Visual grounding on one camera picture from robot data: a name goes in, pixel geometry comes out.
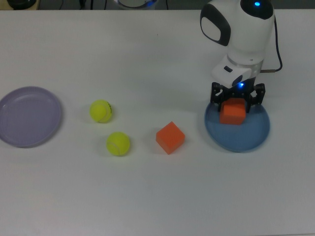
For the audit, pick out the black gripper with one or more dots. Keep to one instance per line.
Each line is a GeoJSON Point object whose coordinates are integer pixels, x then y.
{"type": "Point", "coordinates": [237, 93]}

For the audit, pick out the orange foam cube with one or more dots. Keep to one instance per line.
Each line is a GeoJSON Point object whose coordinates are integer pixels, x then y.
{"type": "Point", "coordinates": [170, 138]}
{"type": "Point", "coordinates": [232, 113]}

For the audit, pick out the plain yellow tennis ball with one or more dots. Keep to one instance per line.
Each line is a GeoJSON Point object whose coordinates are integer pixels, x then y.
{"type": "Point", "coordinates": [118, 144]}

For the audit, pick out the yellow tennis ball black print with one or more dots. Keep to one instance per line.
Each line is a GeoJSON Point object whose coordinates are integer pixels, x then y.
{"type": "Point", "coordinates": [100, 111]}

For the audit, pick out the white robot base blue light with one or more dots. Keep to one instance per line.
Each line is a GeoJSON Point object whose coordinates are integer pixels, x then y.
{"type": "Point", "coordinates": [136, 3]}

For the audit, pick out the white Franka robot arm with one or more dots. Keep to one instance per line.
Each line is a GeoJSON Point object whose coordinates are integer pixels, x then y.
{"type": "Point", "coordinates": [246, 32]}

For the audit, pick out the blue plate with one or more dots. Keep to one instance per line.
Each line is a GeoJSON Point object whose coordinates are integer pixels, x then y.
{"type": "Point", "coordinates": [237, 137]}

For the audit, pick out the purple plate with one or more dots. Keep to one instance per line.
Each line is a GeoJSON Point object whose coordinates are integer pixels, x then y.
{"type": "Point", "coordinates": [29, 116]}

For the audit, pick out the black round object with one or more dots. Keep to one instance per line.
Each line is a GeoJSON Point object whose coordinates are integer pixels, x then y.
{"type": "Point", "coordinates": [21, 3]}

